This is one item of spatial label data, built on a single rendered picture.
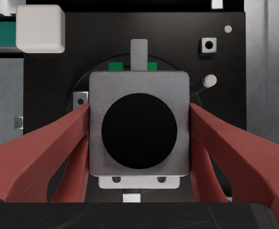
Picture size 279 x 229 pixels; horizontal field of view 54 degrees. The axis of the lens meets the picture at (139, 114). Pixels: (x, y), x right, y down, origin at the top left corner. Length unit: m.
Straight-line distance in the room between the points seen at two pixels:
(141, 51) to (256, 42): 0.20
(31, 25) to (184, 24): 0.16
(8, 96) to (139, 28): 0.19
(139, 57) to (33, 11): 0.17
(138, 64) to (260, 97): 0.20
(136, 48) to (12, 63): 0.25
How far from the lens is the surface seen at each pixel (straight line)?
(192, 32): 0.31
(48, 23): 0.30
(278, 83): 0.34
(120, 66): 0.23
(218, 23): 0.32
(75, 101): 0.27
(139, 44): 0.16
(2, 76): 0.39
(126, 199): 0.21
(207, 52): 0.30
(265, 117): 0.34
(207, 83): 0.20
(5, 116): 0.39
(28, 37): 0.31
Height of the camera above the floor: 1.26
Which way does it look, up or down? 89 degrees down
